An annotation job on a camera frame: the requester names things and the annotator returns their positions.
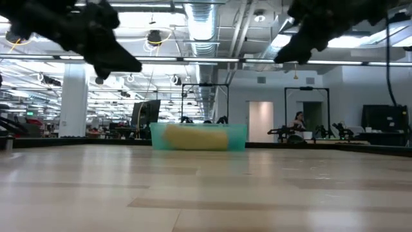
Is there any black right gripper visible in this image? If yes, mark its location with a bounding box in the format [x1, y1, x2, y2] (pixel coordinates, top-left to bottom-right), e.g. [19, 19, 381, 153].
[274, 0, 348, 64]

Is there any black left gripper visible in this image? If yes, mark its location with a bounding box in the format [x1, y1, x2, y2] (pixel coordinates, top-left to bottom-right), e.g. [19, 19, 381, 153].
[57, 0, 142, 80]

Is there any orange microfiber towel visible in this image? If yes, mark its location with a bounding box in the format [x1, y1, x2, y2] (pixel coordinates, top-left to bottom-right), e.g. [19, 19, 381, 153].
[163, 124, 230, 151]

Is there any teal translucent plastic basket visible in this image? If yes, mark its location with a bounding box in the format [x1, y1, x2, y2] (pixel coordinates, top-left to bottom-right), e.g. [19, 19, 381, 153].
[149, 122, 248, 151]

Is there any white round column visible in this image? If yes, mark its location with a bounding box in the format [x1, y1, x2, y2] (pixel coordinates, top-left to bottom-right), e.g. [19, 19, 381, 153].
[59, 63, 89, 139]

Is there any black round ceiling fixture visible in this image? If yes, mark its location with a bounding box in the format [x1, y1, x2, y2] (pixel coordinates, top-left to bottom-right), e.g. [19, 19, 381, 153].
[147, 29, 163, 48]
[5, 30, 25, 44]

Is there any black background monitor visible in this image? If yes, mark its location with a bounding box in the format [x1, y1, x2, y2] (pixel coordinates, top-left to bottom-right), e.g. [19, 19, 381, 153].
[131, 99, 161, 140]

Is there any white background door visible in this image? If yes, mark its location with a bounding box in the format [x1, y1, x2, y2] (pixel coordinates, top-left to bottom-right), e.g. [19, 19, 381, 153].
[248, 101, 274, 143]

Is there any black equipment cart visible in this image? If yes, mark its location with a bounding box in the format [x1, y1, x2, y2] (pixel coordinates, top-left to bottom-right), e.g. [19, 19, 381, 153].
[359, 104, 411, 145]

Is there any black background frame stand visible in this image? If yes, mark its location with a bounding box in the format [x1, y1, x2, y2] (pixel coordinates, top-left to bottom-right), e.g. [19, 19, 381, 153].
[284, 86, 331, 139]
[181, 82, 230, 125]

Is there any black metal table frame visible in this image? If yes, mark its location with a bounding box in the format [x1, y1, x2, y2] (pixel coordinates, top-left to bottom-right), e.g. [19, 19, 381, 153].
[0, 135, 412, 158]

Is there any silver ventilation duct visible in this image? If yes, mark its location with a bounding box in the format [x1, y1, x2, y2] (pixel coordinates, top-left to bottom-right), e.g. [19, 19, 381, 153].
[183, 3, 221, 117]

